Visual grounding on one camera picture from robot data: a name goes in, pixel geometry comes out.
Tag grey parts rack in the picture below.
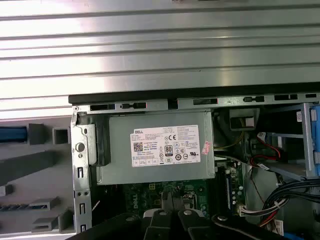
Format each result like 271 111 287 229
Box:
0 117 76 235

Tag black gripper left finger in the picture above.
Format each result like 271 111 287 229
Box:
65 191 179 240

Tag grey drive cage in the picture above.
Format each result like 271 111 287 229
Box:
272 101 320 182

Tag grey power supply unit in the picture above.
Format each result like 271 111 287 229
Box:
96 111 216 186

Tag black cable bundle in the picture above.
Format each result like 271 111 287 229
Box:
259 179 320 226

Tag black PC case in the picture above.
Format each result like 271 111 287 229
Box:
67 84 320 240

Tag green motherboard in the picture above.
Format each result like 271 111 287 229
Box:
121 159 249 222

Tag green RAM stick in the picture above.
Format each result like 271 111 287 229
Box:
225 171 232 211
0 204 29 213

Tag orange wires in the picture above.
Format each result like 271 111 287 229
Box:
261 216 280 233

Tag yellow wire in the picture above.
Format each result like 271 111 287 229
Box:
216 117 246 153

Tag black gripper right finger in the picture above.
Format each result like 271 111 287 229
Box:
173 196 286 240

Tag red wire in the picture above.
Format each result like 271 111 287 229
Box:
249 144 283 168

